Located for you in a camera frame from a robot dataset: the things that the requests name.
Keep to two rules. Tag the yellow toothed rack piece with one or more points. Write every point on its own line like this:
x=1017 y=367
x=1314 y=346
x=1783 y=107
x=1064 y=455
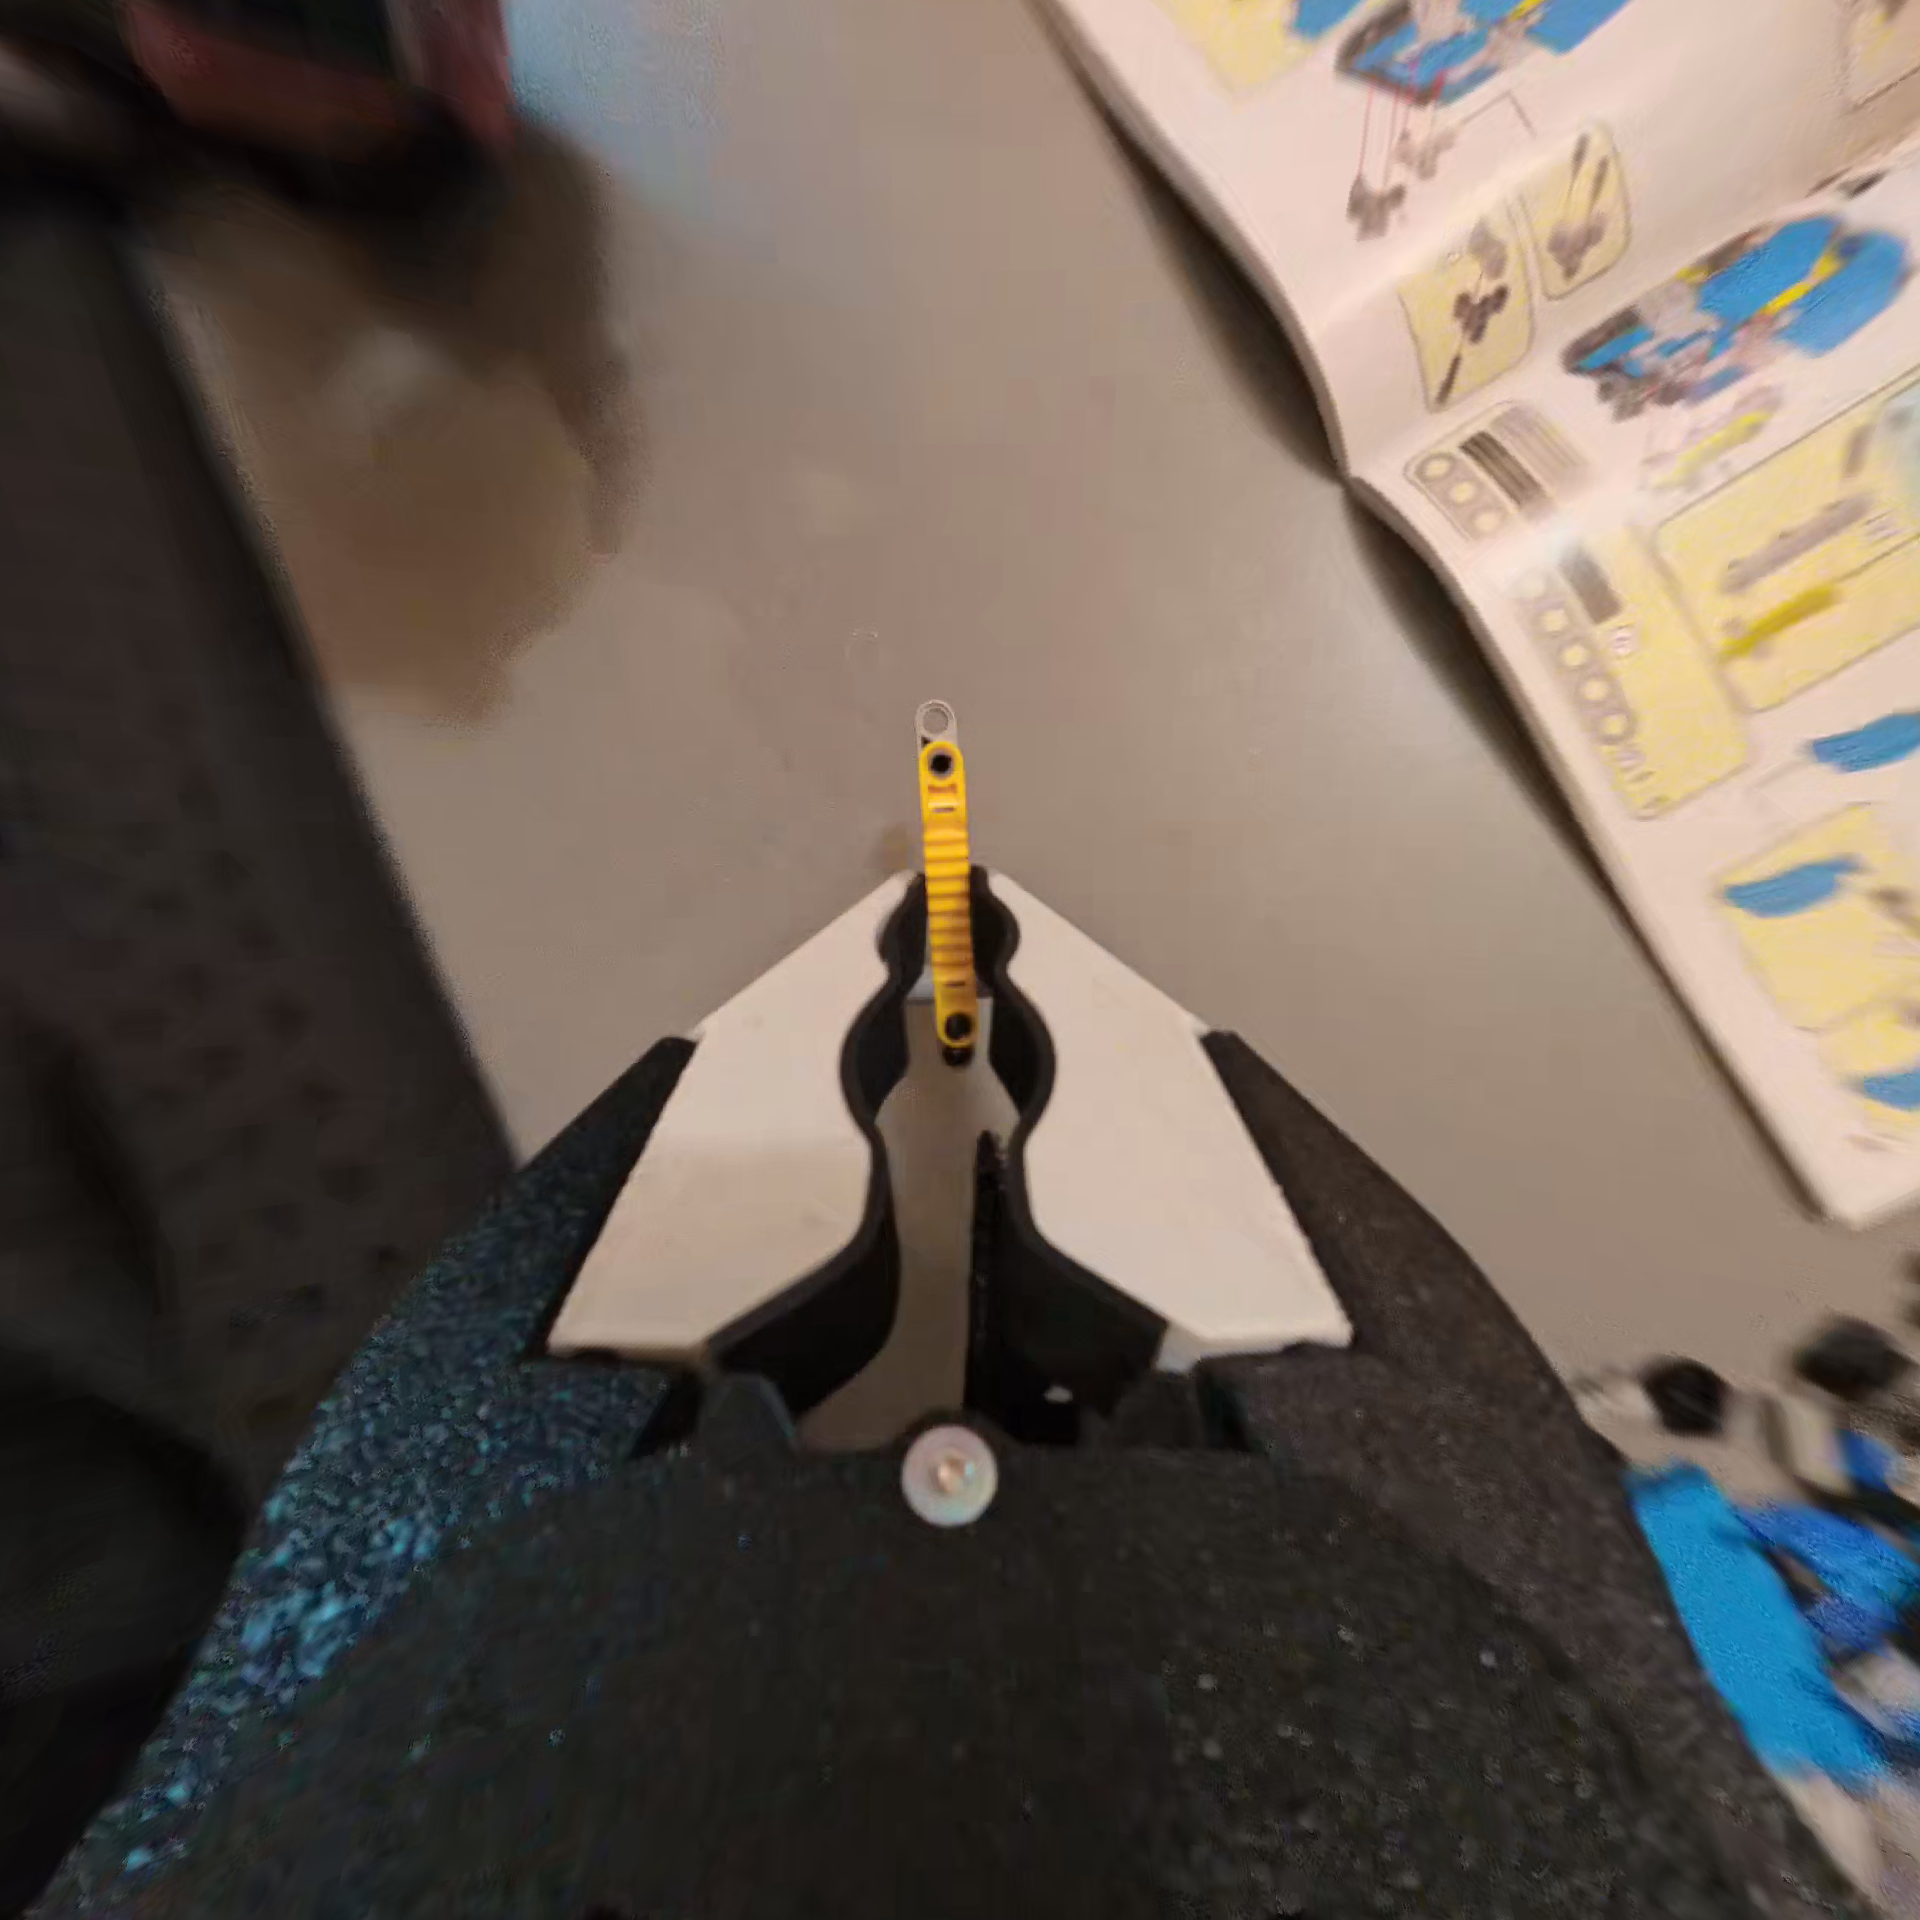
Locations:
x=947 y=901

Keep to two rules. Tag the person's left hand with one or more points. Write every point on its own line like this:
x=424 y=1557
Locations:
x=314 y=68

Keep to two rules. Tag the building instruction booklet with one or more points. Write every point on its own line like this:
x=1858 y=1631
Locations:
x=1651 y=450

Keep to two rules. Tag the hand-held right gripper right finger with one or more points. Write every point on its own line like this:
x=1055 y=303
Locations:
x=1170 y=1185

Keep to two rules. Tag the grey desk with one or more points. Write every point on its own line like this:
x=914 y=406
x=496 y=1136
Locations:
x=974 y=450

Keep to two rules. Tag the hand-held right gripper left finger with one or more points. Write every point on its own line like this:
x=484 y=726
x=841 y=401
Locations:
x=720 y=1185

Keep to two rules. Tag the pile of brick pieces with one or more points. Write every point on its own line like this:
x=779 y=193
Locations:
x=1785 y=1574

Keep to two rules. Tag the black dimpled edge pad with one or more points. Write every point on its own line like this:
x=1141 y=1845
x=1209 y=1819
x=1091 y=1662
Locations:
x=225 y=974

